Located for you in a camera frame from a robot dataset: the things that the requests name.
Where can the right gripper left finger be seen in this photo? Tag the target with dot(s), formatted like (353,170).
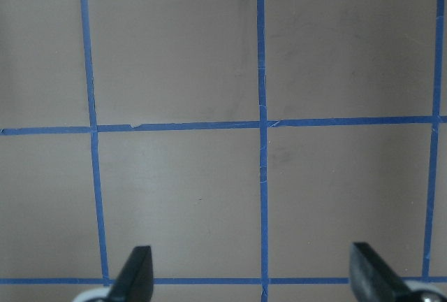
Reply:
(135,281)

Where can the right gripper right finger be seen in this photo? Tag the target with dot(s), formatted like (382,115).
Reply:
(372,280)

